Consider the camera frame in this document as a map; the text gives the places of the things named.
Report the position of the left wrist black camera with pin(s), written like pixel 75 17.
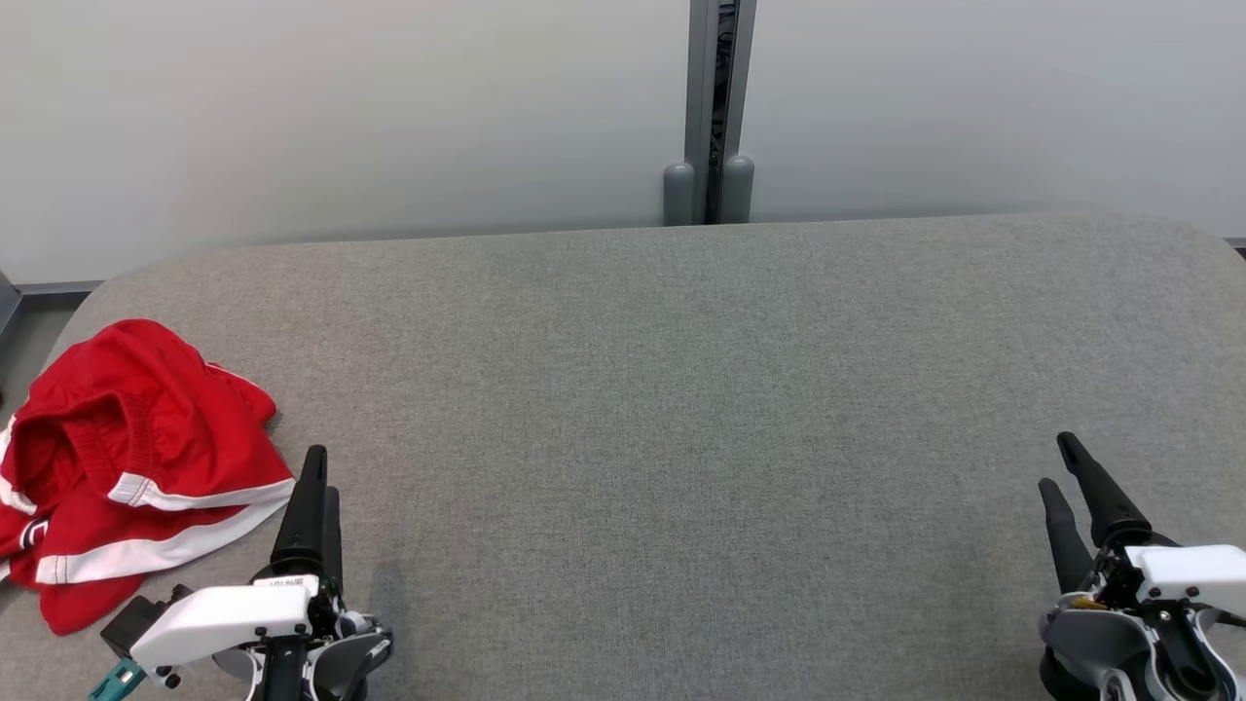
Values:
pixel 136 618

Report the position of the grey partition post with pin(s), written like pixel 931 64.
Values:
pixel 699 97

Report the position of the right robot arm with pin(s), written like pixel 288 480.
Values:
pixel 1100 643

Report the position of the grey partition base rail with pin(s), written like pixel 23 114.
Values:
pixel 58 288

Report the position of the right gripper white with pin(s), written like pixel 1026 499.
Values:
pixel 1188 574

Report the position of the red basketball shorts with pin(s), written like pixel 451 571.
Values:
pixel 146 389

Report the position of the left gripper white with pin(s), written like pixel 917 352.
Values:
pixel 224 618

